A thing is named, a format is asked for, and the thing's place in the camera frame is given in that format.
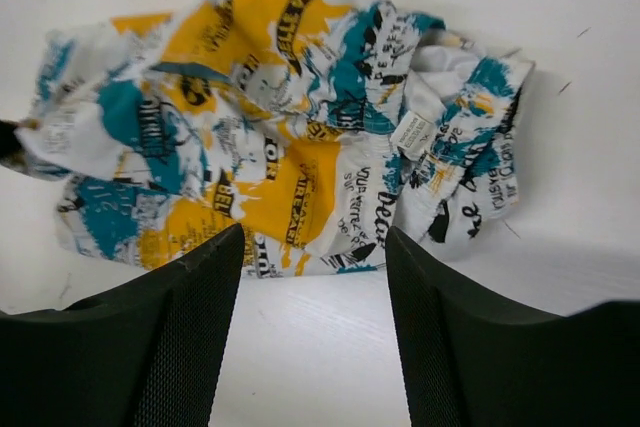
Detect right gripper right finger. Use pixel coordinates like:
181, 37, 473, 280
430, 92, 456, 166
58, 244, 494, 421
385, 228, 639, 426

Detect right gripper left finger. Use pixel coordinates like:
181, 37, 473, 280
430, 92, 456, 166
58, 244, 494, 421
1, 226, 245, 426

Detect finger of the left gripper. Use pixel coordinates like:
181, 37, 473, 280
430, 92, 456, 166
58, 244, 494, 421
0, 120, 25, 170

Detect printed white yellow teal shorts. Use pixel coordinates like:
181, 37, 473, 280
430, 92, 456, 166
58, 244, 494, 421
15, 0, 535, 278

